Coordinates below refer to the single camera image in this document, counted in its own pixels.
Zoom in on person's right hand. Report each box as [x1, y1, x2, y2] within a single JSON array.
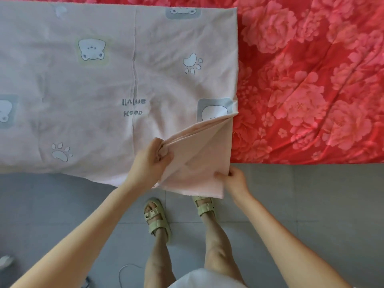
[[214, 166, 250, 206]]

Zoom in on person's left hand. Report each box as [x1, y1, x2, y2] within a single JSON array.
[[125, 138, 175, 191]]

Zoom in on pink bear print bedsheet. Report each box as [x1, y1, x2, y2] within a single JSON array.
[[0, 0, 240, 199]]

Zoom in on person's right forearm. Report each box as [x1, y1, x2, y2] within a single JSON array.
[[233, 192, 352, 288]]

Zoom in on person's left forearm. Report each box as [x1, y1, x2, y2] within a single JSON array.
[[12, 182, 145, 288]]

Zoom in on person's right leg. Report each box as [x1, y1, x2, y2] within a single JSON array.
[[201, 212, 246, 284]]

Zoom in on person's leg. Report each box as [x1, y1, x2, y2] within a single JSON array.
[[201, 212, 246, 284], [144, 228, 176, 288]]

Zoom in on person's left leg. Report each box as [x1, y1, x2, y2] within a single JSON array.
[[144, 228, 176, 288]]

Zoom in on person's white shorts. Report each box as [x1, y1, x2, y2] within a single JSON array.
[[168, 268, 248, 288]]

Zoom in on red floral mattress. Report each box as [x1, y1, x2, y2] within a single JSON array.
[[0, 0, 384, 165]]

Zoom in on beige strap sandal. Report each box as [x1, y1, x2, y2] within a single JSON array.
[[143, 198, 172, 242], [192, 196, 217, 218]]

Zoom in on thin grey floor cable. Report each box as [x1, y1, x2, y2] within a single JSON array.
[[117, 262, 146, 288]]

